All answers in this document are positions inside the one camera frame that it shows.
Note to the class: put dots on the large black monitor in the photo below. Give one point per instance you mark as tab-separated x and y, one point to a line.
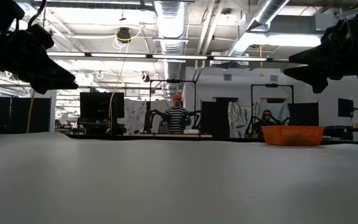
98	105

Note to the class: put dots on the silver ventilation duct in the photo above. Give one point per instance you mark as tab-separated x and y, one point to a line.
269	12
171	25

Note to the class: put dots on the dark background desk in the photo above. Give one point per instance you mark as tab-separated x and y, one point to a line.
337	128

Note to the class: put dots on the black rig frame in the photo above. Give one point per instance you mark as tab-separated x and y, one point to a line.
272	85
172	81

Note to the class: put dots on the person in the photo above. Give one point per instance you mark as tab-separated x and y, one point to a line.
266	119
176	116

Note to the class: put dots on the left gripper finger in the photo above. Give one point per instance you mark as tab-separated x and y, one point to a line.
51	87
54	70

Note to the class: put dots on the patterned white cloth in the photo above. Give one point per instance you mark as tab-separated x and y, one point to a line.
135	112
239	115

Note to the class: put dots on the background black robot arm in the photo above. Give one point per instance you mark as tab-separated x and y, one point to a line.
155	115
252	123
194	116

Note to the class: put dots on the small black monitor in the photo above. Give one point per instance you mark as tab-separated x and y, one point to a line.
345	107

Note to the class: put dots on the black panel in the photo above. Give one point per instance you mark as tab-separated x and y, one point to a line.
213	118

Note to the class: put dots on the ceiling light strip rail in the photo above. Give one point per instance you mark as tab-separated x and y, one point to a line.
179	57

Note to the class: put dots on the orange plastic basket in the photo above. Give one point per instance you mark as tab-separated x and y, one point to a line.
291	135

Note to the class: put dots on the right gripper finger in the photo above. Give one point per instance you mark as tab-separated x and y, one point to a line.
312	77
315	57

